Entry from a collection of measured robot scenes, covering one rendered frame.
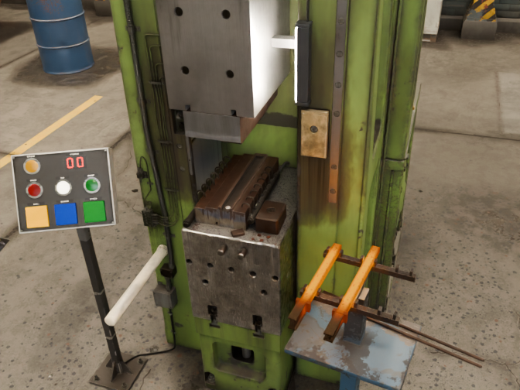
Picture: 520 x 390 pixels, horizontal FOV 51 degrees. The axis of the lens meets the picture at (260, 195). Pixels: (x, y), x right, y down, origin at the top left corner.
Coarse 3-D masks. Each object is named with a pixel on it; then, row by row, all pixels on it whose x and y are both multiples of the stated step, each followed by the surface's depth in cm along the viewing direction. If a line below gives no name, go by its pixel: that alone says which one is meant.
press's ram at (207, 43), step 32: (160, 0) 160; (192, 0) 157; (224, 0) 154; (256, 0) 157; (288, 0) 188; (160, 32) 166; (192, 32) 163; (224, 32) 160; (256, 32) 162; (288, 32) 194; (192, 64) 168; (224, 64) 165; (256, 64) 166; (288, 64) 201; (192, 96) 175; (224, 96) 171; (256, 96) 170
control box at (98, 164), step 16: (16, 160) 191; (48, 160) 192; (64, 160) 193; (80, 160) 193; (96, 160) 194; (112, 160) 200; (16, 176) 192; (32, 176) 192; (48, 176) 193; (64, 176) 193; (80, 176) 194; (96, 176) 194; (112, 176) 197; (16, 192) 192; (48, 192) 193; (80, 192) 194; (96, 192) 194; (112, 192) 195; (16, 208) 192; (48, 208) 193; (80, 208) 194; (112, 208) 195; (80, 224) 194; (96, 224) 195; (112, 224) 195
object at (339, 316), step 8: (376, 248) 185; (368, 256) 182; (376, 256) 183; (368, 264) 178; (360, 272) 175; (368, 272) 178; (360, 280) 172; (352, 288) 169; (360, 288) 171; (344, 296) 166; (352, 296) 166; (344, 304) 163; (336, 312) 160; (344, 312) 160; (336, 320) 157; (344, 320) 160; (328, 328) 155; (336, 328) 155; (328, 336) 153
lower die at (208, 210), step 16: (240, 160) 226; (272, 160) 225; (224, 176) 217; (240, 176) 213; (256, 176) 214; (208, 192) 208; (224, 192) 206; (208, 208) 198; (240, 208) 196; (224, 224) 199; (240, 224) 197
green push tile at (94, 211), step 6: (84, 204) 193; (90, 204) 194; (96, 204) 194; (102, 204) 194; (84, 210) 194; (90, 210) 194; (96, 210) 194; (102, 210) 194; (84, 216) 194; (90, 216) 194; (96, 216) 194; (102, 216) 194; (90, 222) 194
